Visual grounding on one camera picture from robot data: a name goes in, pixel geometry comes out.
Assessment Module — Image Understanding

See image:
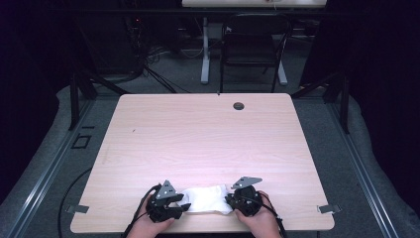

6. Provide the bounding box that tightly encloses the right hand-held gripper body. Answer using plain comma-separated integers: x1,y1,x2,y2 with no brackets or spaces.
225,176,264,218

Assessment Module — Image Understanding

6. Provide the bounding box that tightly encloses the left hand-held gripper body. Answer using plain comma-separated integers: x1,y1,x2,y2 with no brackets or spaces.
146,179,186,223

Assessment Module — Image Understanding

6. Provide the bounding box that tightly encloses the white sock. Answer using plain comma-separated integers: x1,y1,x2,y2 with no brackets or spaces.
179,183,234,215

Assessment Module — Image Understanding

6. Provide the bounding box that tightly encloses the person's left hand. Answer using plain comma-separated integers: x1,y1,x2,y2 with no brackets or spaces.
126,193,175,238

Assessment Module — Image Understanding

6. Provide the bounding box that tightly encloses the person's right hand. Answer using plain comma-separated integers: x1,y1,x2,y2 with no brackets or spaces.
234,190,282,238

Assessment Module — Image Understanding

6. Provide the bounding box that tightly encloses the black metal stand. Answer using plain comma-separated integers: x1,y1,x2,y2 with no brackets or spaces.
290,69,352,135
67,63,131,132

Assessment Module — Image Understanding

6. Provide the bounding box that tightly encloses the black folding chair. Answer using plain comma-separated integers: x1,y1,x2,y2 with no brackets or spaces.
218,13,294,94

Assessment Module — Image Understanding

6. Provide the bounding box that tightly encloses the white background table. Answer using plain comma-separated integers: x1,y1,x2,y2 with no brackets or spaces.
180,0,328,86

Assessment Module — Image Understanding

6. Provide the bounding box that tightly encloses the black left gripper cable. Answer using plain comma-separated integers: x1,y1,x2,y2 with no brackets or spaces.
121,183,162,238

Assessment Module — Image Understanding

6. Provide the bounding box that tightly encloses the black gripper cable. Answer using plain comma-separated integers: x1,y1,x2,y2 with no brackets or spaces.
242,193,289,238
121,183,162,238

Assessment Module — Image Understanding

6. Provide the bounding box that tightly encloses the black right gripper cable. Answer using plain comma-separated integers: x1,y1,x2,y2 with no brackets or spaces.
242,193,289,238

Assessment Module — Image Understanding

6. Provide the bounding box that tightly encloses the grey metal table bracket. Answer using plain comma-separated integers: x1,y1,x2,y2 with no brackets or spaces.
65,204,90,215
316,203,343,214

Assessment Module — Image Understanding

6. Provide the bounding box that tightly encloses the black floor cable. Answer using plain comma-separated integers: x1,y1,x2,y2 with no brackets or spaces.
57,167,94,238

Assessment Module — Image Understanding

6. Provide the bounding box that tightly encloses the aluminium floor rail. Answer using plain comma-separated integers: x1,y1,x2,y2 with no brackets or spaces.
6,98,97,238
325,98,402,238

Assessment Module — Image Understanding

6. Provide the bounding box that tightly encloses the bundle of floor cables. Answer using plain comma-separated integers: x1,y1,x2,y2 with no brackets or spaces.
124,16,199,94

